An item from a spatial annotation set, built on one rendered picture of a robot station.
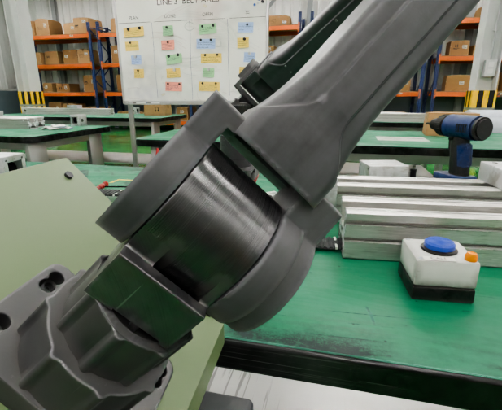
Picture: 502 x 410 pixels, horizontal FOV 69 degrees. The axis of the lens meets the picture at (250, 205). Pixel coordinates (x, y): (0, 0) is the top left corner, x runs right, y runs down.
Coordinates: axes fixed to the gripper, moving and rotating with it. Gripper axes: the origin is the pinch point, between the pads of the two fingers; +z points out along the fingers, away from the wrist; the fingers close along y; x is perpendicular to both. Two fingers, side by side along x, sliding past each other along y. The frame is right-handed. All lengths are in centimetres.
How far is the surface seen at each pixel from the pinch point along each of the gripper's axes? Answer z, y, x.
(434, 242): -1.7, -14.2, -30.0
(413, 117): 2, 330, -121
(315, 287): 5.7, -15.6, -14.2
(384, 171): -2.4, 31.4, -32.5
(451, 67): -85, 1021, -394
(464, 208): -2.0, 1.9, -40.2
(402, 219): -1.9, -5.2, -28.0
